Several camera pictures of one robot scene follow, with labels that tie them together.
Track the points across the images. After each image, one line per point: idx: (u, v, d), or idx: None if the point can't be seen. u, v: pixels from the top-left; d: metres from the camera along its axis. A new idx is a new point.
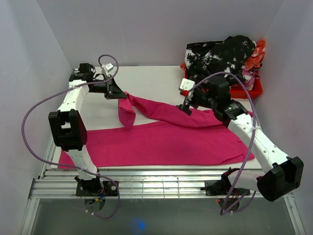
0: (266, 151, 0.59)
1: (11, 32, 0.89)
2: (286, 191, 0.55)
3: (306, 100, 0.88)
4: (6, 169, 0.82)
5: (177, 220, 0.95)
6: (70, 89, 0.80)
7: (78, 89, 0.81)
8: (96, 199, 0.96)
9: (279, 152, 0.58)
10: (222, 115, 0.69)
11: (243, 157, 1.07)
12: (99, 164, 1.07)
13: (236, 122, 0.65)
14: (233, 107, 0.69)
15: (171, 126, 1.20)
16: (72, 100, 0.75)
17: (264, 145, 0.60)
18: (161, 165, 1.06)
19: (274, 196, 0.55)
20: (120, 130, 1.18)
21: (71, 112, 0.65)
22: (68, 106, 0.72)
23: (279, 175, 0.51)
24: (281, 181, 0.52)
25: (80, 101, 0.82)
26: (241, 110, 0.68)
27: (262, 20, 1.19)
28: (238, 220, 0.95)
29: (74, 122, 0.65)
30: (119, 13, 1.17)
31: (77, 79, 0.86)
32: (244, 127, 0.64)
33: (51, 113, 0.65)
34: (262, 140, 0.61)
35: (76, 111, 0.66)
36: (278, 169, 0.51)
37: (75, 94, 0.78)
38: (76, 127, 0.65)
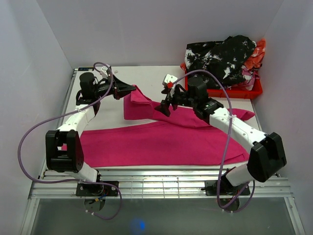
0: (245, 133, 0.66)
1: (11, 32, 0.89)
2: (273, 168, 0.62)
3: (307, 100, 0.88)
4: (6, 169, 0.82)
5: (177, 220, 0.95)
6: (75, 111, 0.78)
7: (82, 112, 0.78)
8: (96, 199, 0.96)
9: (257, 132, 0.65)
10: (202, 114, 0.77)
11: (243, 157, 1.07)
12: (99, 164, 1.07)
13: (215, 116, 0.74)
14: (210, 105, 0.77)
15: (171, 126, 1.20)
16: (74, 121, 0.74)
17: (242, 129, 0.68)
18: (161, 165, 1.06)
19: (265, 175, 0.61)
20: (120, 130, 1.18)
21: (69, 132, 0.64)
22: (68, 127, 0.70)
23: (260, 151, 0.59)
24: (265, 157, 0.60)
25: (83, 125, 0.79)
26: (217, 106, 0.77)
27: (262, 20, 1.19)
28: (238, 220, 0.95)
29: (70, 144, 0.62)
30: (119, 12, 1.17)
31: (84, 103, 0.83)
32: (222, 118, 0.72)
33: (49, 132, 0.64)
34: (239, 125, 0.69)
35: (75, 133, 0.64)
36: (258, 146, 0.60)
37: (78, 116, 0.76)
38: (72, 149, 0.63)
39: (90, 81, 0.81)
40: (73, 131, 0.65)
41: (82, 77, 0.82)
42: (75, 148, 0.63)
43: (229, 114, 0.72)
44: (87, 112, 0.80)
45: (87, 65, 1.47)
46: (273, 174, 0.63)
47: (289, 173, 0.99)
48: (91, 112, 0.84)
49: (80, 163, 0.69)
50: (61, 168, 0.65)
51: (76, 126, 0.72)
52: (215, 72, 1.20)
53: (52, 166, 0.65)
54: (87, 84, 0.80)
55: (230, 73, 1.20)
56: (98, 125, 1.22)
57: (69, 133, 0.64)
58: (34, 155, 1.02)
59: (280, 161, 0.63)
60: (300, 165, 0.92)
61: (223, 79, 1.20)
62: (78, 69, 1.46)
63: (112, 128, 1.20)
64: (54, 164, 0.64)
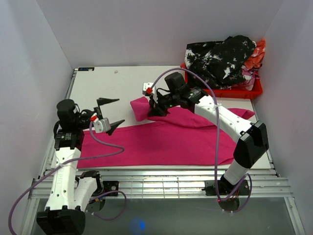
0: (232, 123, 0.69)
1: (11, 33, 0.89)
2: (258, 154, 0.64)
3: (306, 100, 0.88)
4: (6, 169, 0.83)
5: (177, 219, 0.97)
6: (57, 168, 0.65)
7: (67, 169, 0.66)
8: (96, 199, 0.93)
9: (242, 121, 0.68)
10: (187, 103, 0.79)
11: None
12: (99, 164, 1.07)
13: (201, 105, 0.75)
14: (194, 93, 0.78)
15: (171, 126, 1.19)
16: (62, 188, 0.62)
17: (229, 118, 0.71)
18: (161, 166, 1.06)
19: (251, 161, 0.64)
20: (120, 130, 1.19)
21: (63, 212, 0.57)
22: (57, 199, 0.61)
23: (247, 141, 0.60)
24: (252, 146, 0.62)
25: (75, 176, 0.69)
26: (202, 94, 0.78)
27: (262, 20, 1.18)
28: (237, 220, 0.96)
29: (67, 223, 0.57)
30: (119, 13, 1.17)
31: (64, 145, 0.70)
32: (208, 107, 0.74)
33: (39, 214, 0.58)
34: (226, 115, 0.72)
35: (68, 212, 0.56)
36: (245, 136, 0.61)
37: (66, 175, 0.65)
38: (71, 225, 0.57)
39: (71, 109, 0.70)
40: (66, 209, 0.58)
41: (59, 105, 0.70)
42: (74, 222, 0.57)
43: (214, 104, 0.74)
44: (73, 162, 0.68)
45: (87, 65, 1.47)
46: (257, 159, 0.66)
47: (289, 173, 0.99)
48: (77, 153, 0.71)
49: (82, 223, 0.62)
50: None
51: (67, 194, 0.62)
52: (215, 72, 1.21)
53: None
54: (66, 114, 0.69)
55: (230, 73, 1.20)
56: None
57: (62, 212, 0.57)
58: (33, 156, 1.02)
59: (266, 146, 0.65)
60: (300, 165, 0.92)
61: (223, 79, 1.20)
62: (78, 69, 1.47)
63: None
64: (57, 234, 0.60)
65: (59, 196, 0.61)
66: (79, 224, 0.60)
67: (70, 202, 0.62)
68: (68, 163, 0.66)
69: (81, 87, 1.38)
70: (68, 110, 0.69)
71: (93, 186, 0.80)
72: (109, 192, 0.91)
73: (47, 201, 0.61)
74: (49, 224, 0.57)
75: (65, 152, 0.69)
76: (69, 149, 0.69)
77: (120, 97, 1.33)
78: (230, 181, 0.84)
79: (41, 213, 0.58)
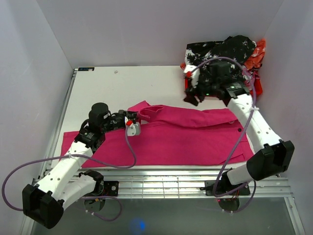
0: (259, 131, 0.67)
1: (11, 33, 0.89)
2: (273, 172, 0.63)
3: (306, 100, 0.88)
4: (6, 169, 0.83)
5: (176, 220, 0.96)
6: (66, 156, 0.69)
7: (73, 159, 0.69)
8: (96, 199, 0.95)
9: (272, 134, 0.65)
10: (223, 93, 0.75)
11: (243, 157, 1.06)
12: (97, 164, 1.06)
13: (236, 102, 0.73)
14: (236, 87, 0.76)
15: (171, 126, 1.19)
16: (58, 176, 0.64)
17: (259, 126, 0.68)
18: (162, 166, 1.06)
19: (260, 174, 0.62)
20: (119, 130, 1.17)
21: (45, 197, 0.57)
22: (48, 183, 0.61)
23: (269, 153, 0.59)
24: (270, 161, 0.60)
25: (75, 171, 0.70)
26: (242, 90, 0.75)
27: (262, 20, 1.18)
28: (238, 220, 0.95)
29: (43, 209, 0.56)
30: (119, 13, 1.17)
31: (81, 141, 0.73)
32: (243, 107, 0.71)
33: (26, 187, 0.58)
34: (258, 122, 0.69)
35: (48, 200, 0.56)
36: (268, 149, 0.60)
37: (67, 166, 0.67)
38: (45, 213, 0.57)
39: (101, 113, 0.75)
40: (49, 194, 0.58)
41: (95, 107, 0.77)
42: (50, 212, 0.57)
43: (252, 106, 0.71)
44: (79, 159, 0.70)
45: (87, 65, 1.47)
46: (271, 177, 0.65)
47: (289, 173, 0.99)
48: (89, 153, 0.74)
49: (57, 219, 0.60)
50: (35, 219, 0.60)
51: (57, 181, 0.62)
52: None
53: (27, 214, 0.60)
54: (95, 116, 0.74)
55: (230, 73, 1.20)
56: None
57: (44, 197, 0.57)
58: (34, 156, 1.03)
59: (282, 169, 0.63)
60: (300, 165, 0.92)
61: None
62: (78, 69, 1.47)
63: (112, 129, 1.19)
64: (31, 215, 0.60)
65: (52, 180, 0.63)
66: (53, 219, 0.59)
67: (56, 192, 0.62)
68: (76, 156, 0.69)
69: (81, 87, 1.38)
70: (98, 115, 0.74)
71: (90, 187, 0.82)
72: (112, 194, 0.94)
73: (40, 180, 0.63)
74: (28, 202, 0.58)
75: (79, 147, 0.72)
76: (83, 146, 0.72)
77: (121, 97, 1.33)
78: (231, 181, 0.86)
79: (30, 187, 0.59)
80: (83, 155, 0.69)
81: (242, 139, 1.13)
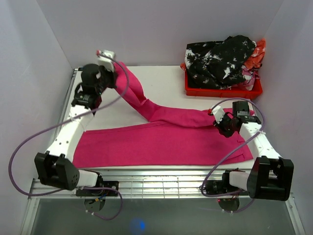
0: (261, 147, 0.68)
1: (11, 33, 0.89)
2: (271, 190, 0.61)
3: (306, 100, 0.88)
4: (6, 169, 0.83)
5: (176, 219, 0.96)
6: (68, 121, 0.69)
7: (76, 122, 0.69)
8: (96, 199, 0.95)
9: (272, 152, 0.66)
10: (237, 121, 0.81)
11: (243, 157, 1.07)
12: (97, 164, 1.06)
13: (246, 125, 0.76)
14: (249, 117, 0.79)
15: (171, 126, 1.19)
16: (66, 139, 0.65)
17: (261, 143, 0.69)
18: (162, 165, 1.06)
19: (256, 189, 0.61)
20: (119, 131, 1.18)
21: (59, 160, 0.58)
22: (58, 148, 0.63)
23: (266, 164, 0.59)
24: (266, 174, 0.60)
25: (80, 133, 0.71)
26: (256, 121, 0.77)
27: (262, 20, 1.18)
28: (237, 220, 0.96)
29: (61, 172, 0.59)
30: (119, 13, 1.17)
31: (80, 104, 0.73)
32: (250, 129, 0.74)
33: (38, 154, 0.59)
34: (261, 140, 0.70)
35: (63, 161, 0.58)
36: (265, 159, 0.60)
37: (72, 129, 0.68)
38: (63, 176, 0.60)
39: (94, 73, 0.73)
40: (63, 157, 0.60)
41: (86, 68, 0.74)
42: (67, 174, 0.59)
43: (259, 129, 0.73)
44: (82, 119, 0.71)
45: None
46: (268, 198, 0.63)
47: None
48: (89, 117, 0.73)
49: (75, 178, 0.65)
50: (53, 185, 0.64)
51: (68, 145, 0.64)
52: (214, 72, 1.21)
53: (45, 181, 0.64)
54: (89, 77, 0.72)
55: (230, 73, 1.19)
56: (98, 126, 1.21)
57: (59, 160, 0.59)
58: (34, 156, 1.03)
59: (281, 190, 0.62)
60: (299, 165, 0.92)
61: (223, 79, 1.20)
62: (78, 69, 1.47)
63: (113, 128, 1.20)
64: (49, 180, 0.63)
65: (61, 144, 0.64)
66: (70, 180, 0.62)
67: (68, 154, 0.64)
68: (79, 118, 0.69)
69: None
70: (91, 73, 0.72)
71: (90, 180, 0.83)
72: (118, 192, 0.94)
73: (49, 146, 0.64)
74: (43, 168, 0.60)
75: (78, 109, 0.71)
76: (83, 108, 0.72)
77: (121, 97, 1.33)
78: (230, 181, 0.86)
79: (41, 153, 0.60)
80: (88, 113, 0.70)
81: (241, 139, 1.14)
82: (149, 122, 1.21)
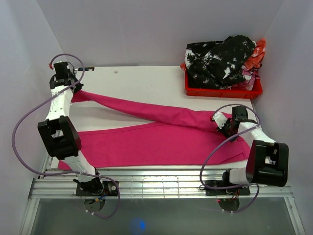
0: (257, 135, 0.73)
1: (11, 33, 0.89)
2: (268, 174, 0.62)
3: (306, 100, 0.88)
4: (6, 169, 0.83)
5: (176, 219, 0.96)
6: (55, 96, 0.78)
7: (62, 95, 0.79)
8: (96, 199, 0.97)
9: (268, 138, 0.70)
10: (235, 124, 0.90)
11: (243, 156, 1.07)
12: (98, 165, 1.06)
13: (243, 124, 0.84)
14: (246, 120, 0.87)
15: (171, 126, 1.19)
16: (59, 107, 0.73)
17: (257, 133, 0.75)
18: (162, 166, 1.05)
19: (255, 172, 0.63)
20: (119, 131, 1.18)
21: (61, 118, 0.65)
22: (56, 113, 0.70)
23: (261, 146, 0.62)
24: (262, 155, 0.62)
25: (68, 105, 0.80)
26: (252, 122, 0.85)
27: (263, 20, 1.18)
28: (238, 220, 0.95)
29: (65, 128, 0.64)
30: (119, 13, 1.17)
31: (59, 85, 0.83)
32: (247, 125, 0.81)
33: (40, 123, 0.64)
34: (257, 131, 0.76)
35: (66, 117, 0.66)
36: (260, 141, 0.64)
37: (61, 100, 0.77)
38: (68, 132, 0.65)
39: (63, 62, 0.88)
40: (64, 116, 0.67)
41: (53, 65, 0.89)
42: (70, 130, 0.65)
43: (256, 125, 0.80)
44: (67, 93, 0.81)
45: (87, 65, 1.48)
46: (268, 183, 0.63)
47: (289, 173, 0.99)
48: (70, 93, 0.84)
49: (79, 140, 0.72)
50: (63, 149, 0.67)
51: (62, 110, 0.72)
52: (214, 72, 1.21)
53: (54, 152, 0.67)
54: (61, 64, 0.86)
55: (230, 73, 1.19)
56: (97, 126, 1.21)
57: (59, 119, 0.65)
58: (34, 156, 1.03)
59: (279, 175, 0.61)
60: (299, 165, 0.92)
61: (223, 79, 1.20)
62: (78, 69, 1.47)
63: (113, 128, 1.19)
64: (56, 148, 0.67)
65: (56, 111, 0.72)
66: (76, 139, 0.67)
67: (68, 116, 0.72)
68: (64, 92, 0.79)
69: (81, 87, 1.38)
70: (62, 62, 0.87)
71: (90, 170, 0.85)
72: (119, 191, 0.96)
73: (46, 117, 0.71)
74: (48, 133, 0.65)
75: (59, 87, 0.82)
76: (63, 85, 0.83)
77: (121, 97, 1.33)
78: (230, 178, 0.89)
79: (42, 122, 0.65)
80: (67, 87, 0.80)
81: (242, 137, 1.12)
82: (150, 123, 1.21)
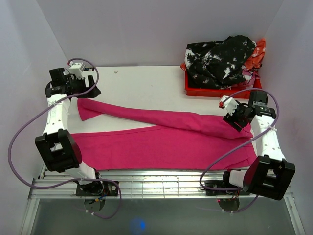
0: (266, 145, 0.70)
1: (11, 33, 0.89)
2: (264, 187, 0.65)
3: (306, 100, 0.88)
4: (5, 169, 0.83)
5: (176, 219, 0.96)
6: (52, 106, 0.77)
7: (59, 105, 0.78)
8: (96, 199, 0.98)
9: (277, 151, 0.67)
10: (252, 111, 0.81)
11: (248, 163, 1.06)
12: (100, 166, 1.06)
13: (258, 118, 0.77)
14: (264, 109, 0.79)
15: (174, 129, 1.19)
16: (57, 119, 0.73)
17: (269, 141, 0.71)
18: (165, 169, 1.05)
19: (252, 183, 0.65)
20: (121, 134, 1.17)
21: (59, 132, 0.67)
22: (54, 127, 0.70)
23: (265, 164, 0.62)
24: (265, 171, 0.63)
25: (66, 116, 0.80)
26: (271, 114, 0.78)
27: (262, 20, 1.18)
28: (238, 220, 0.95)
29: (64, 142, 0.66)
30: (118, 13, 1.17)
31: (55, 94, 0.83)
32: (261, 124, 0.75)
33: (38, 137, 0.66)
34: (270, 138, 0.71)
35: (64, 130, 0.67)
36: (265, 158, 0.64)
37: (58, 111, 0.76)
38: (67, 147, 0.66)
39: (60, 69, 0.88)
40: (62, 129, 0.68)
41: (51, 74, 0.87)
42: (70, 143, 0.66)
43: (271, 125, 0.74)
44: (63, 103, 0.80)
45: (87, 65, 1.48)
46: (261, 194, 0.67)
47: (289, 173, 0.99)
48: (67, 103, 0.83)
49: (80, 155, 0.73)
50: (63, 164, 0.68)
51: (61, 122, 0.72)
52: (214, 72, 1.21)
53: (53, 166, 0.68)
54: (58, 71, 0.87)
55: (230, 73, 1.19)
56: (98, 127, 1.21)
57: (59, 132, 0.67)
58: (33, 156, 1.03)
59: (276, 190, 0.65)
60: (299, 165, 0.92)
61: (223, 79, 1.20)
62: None
63: (115, 131, 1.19)
64: (55, 162, 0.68)
65: (54, 123, 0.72)
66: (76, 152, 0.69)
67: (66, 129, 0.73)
68: (60, 102, 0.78)
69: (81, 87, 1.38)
70: (59, 68, 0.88)
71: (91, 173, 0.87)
72: (119, 191, 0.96)
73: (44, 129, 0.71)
74: (46, 148, 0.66)
75: (55, 96, 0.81)
76: (59, 94, 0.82)
77: (121, 97, 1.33)
78: (230, 179, 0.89)
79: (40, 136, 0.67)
80: (65, 98, 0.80)
81: (246, 144, 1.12)
82: (154, 126, 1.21)
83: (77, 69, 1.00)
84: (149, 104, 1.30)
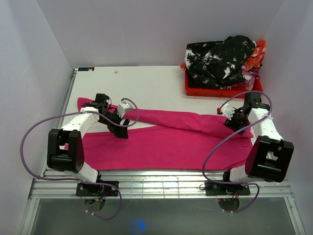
0: (265, 129, 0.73)
1: (11, 33, 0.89)
2: (266, 168, 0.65)
3: (306, 101, 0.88)
4: (5, 170, 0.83)
5: (176, 219, 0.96)
6: (80, 113, 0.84)
7: (87, 114, 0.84)
8: (96, 199, 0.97)
9: (275, 133, 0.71)
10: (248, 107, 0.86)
11: None
12: (100, 166, 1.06)
13: (255, 110, 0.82)
14: (259, 104, 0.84)
15: (174, 129, 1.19)
16: (78, 122, 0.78)
17: (267, 127, 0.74)
18: (165, 169, 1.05)
19: (253, 164, 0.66)
20: None
21: (72, 132, 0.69)
22: (71, 127, 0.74)
23: (266, 143, 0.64)
24: (265, 150, 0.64)
25: (87, 125, 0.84)
26: (266, 107, 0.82)
27: (262, 20, 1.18)
28: (238, 220, 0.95)
29: (72, 142, 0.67)
30: (119, 13, 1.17)
31: (90, 106, 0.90)
32: (258, 114, 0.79)
33: (53, 130, 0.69)
34: (267, 124, 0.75)
35: (77, 132, 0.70)
36: (265, 138, 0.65)
37: (83, 117, 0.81)
38: (73, 148, 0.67)
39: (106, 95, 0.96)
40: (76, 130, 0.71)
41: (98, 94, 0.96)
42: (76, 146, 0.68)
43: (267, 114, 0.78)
44: (92, 115, 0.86)
45: (87, 65, 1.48)
46: (264, 178, 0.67)
47: (289, 173, 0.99)
48: (94, 116, 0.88)
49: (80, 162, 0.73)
50: (62, 165, 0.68)
51: (79, 126, 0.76)
52: (214, 72, 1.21)
53: (53, 164, 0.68)
54: (103, 95, 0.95)
55: (230, 73, 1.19)
56: (98, 127, 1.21)
57: (71, 133, 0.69)
58: (33, 156, 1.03)
59: (278, 171, 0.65)
60: (299, 165, 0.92)
61: (223, 79, 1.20)
62: (78, 69, 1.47)
63: None
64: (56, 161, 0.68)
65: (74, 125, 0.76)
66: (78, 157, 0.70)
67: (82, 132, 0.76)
68: (90, 112, 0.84)
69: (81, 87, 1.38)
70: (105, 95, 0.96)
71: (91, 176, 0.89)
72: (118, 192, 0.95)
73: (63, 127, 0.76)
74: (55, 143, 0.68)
75: (89, 108, 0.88)
76: (93, 107, 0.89)
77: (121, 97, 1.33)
78: (231, 178, 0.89)
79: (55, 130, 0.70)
80: (95, 111, 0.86)
81: (247, 144, 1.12)
82: (153, 126, 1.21)
83: (122, 108, 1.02)
84: (149, 104, 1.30)
